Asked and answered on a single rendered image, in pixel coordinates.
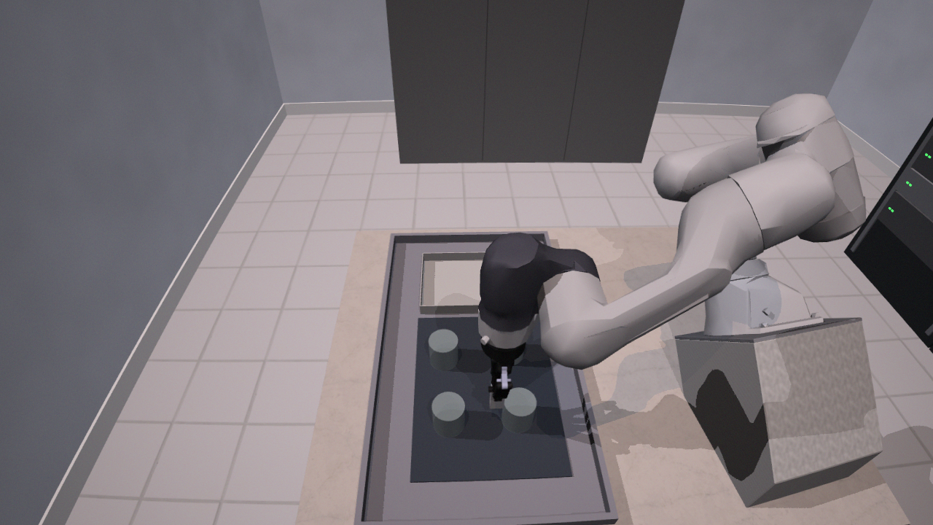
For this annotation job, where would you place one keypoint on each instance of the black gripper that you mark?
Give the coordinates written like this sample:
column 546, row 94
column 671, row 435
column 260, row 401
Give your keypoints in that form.
column 502, row 361

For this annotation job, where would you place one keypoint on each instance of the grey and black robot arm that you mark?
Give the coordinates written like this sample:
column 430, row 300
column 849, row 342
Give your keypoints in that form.
column 767, row 191

